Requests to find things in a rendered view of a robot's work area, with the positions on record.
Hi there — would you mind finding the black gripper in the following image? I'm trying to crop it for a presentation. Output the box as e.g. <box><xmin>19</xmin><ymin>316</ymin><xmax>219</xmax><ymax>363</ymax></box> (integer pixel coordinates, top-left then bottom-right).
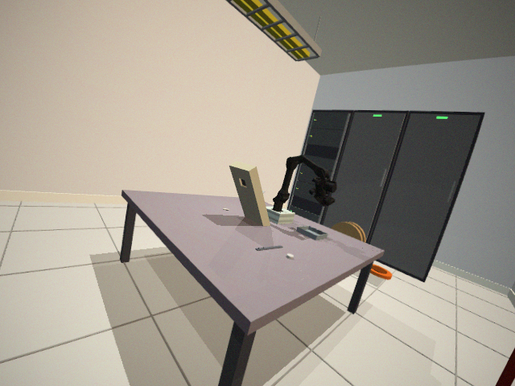
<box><xmin>309</xmin><ymin>187</ymin><xmax>335</xmax><ymax>207</ymax></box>

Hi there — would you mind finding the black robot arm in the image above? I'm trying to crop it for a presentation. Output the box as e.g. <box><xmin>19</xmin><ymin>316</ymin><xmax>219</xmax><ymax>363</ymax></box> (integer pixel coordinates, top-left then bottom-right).
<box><xmin>271</xmin><ymin>155</ymin><xmax>336</xmax><ymax>211</ymax></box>

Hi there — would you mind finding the cream panel with round hole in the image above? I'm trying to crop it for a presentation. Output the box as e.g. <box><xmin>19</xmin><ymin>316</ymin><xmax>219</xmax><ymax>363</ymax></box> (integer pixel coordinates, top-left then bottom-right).
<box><xmin>229</xmin><ymin>161</ymin><xmax>270</xmax><ymax>226</ymax></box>

